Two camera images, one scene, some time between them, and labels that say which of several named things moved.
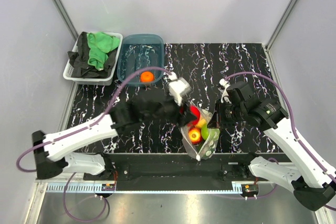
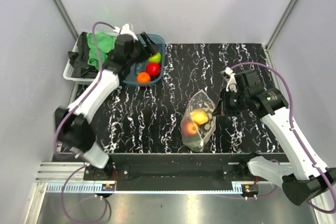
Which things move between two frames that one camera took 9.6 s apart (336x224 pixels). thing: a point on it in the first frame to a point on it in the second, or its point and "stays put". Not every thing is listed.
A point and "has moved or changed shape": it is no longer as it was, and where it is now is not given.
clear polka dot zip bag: x=200 y=141 has moved or changed shape
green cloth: x=100 y=44 stays put
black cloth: x=79 y=62 stays put
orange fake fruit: x=146 y=77 has moved or changed shape
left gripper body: x=169 y=109 to x=142 y=54
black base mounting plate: x=178 y=172 stays put
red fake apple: x=195 y=110 to x=154 y=69
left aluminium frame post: x=64 y=13 stays put
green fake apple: x=209 y=134 to x=155 y=58
